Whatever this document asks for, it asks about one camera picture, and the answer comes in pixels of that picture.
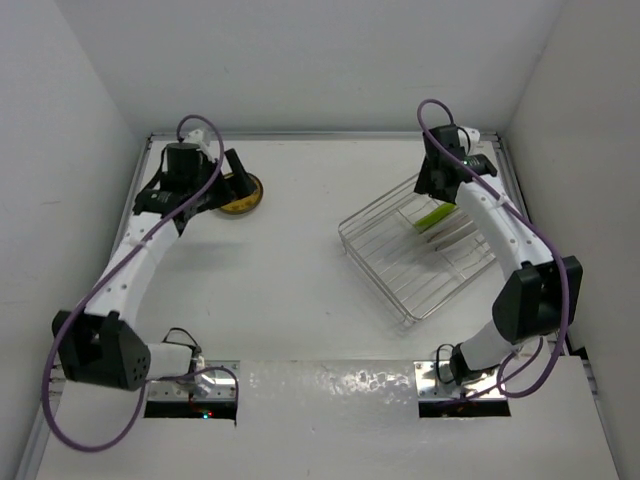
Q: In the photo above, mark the wire dish rack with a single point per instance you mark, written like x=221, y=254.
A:
x=410, y=274

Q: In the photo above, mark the metal mounting plate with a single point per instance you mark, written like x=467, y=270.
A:
x=210, y=381
x=434, y=383

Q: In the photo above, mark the left aluminium frame rail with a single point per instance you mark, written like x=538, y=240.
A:
x=40, y=432

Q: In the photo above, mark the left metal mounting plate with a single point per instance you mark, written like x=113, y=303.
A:
x=210, y=381

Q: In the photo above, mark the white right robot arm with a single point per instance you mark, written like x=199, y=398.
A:
x=541, y=287

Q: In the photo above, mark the mustard yellow plate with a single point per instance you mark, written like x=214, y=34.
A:
x=249, y=202

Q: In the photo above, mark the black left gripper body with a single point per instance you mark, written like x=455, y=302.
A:
x=219, y=193

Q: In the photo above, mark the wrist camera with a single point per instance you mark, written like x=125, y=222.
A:
x=199, y=137
x=472, y=136

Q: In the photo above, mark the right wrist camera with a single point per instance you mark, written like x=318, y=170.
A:
x=472, y=136

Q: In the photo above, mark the back aluminium frame rail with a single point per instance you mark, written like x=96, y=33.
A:
x=300, y=135

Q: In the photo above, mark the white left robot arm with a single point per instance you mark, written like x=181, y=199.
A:
x=102, y=346

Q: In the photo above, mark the lime green plate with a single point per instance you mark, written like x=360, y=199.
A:
x=434, y=217

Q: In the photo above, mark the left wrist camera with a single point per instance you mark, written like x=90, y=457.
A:
x=199, y=137

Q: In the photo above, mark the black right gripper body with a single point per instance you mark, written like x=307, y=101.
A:
x=427, y=184

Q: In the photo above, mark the right aluminium frame rail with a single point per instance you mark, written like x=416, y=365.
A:
x=560, y=344

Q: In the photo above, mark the aluminium frame rail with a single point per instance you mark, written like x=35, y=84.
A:
x=300, y=135
x=40, y=432
x=560, y=344

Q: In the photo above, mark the white plate with red rim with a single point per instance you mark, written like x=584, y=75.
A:
x=451, y=233

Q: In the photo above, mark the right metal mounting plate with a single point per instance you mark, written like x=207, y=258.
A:
x=434, y=383

